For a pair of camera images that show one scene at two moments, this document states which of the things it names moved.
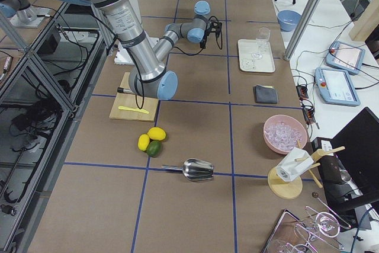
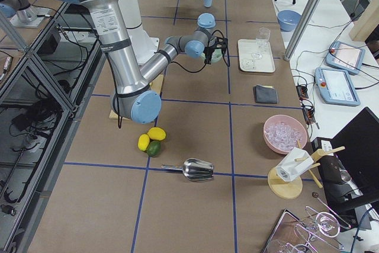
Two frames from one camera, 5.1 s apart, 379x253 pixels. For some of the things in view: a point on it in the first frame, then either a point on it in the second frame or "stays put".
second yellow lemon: x=143 y=141 stays put
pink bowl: x=282 y=133 stays put
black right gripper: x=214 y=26 → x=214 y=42
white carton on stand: x=296 y=162 stays put
